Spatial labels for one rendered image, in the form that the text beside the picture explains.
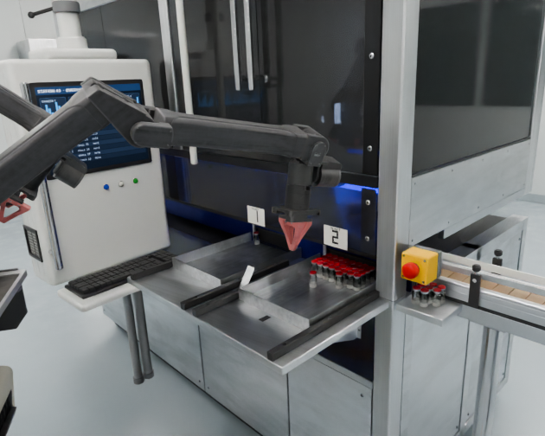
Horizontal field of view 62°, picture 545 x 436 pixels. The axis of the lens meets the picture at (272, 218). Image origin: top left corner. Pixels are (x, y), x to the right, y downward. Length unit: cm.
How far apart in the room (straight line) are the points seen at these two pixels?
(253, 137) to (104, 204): 96
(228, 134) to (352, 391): 93
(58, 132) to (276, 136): 40
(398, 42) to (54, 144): 75
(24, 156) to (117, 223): 102
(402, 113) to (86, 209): 113
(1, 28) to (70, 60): 470
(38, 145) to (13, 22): 565
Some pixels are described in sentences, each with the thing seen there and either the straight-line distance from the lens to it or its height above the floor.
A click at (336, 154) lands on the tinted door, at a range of 126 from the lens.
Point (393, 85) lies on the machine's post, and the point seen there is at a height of 143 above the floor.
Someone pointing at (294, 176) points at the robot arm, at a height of 125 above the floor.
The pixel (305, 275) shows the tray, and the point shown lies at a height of 88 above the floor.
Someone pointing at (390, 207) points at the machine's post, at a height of 114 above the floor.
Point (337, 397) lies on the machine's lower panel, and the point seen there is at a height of 48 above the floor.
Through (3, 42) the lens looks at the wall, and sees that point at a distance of 638.
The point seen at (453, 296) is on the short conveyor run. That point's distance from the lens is 130.
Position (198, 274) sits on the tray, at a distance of 142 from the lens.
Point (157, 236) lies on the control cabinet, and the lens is 191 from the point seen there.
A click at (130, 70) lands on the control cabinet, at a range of 180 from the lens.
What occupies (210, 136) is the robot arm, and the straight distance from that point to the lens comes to 88.
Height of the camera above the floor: 146
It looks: 17 degrees down
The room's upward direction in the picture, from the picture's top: 3 degrees counter-clockwise
